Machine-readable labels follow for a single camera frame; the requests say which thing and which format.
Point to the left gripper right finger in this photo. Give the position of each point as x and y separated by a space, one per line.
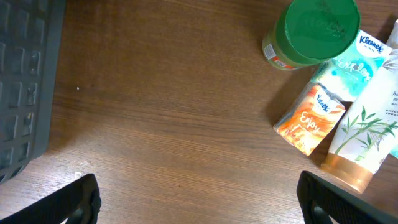
323 202

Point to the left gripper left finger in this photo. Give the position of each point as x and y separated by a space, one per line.
77 202

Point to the orange Kleenex tissue pack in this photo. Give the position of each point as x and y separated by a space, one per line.
310 119

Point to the white bamboo print tube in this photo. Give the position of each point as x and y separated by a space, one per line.
368 131

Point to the teal wet wipes pack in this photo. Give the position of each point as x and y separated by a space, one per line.
394 151

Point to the teal Kleenex tissue pack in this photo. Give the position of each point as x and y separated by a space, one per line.
347 74

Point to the green lid jar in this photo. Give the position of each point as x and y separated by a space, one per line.
309 32

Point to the grey plastic mesh basket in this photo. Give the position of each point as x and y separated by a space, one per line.
31 33

